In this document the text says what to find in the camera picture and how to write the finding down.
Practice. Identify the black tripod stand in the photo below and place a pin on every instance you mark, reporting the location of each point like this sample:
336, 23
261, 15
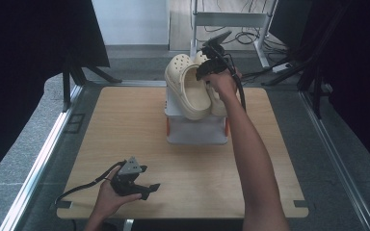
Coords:
314, 80
74, 77

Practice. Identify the cream clog shoe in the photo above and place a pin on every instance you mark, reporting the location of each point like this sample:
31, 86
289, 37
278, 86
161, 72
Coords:
217, 102
189, 89

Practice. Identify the white power strip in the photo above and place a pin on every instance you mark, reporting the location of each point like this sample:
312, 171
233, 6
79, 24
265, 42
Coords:
281, 67

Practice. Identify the person's right hand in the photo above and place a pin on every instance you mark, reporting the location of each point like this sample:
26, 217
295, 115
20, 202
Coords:
223, 85

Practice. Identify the grey two-tier shoe rack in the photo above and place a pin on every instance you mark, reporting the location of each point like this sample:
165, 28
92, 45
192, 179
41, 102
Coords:
199, 131

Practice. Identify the black curtain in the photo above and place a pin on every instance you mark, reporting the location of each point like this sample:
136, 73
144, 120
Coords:
29, 64
350, 64

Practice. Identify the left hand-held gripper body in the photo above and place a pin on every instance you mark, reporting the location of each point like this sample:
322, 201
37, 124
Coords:
128, 179

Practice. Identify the person's left hand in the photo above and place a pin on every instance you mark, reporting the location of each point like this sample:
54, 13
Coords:
112, 199

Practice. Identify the aluminium floor rail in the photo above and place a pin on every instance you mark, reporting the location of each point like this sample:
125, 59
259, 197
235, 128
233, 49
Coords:
337, 160
35, 170

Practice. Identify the white metal stand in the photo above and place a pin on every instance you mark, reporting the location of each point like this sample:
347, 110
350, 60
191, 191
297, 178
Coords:
237, 19

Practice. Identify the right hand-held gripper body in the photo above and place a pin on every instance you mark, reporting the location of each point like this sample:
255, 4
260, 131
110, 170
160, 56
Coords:
215, 64

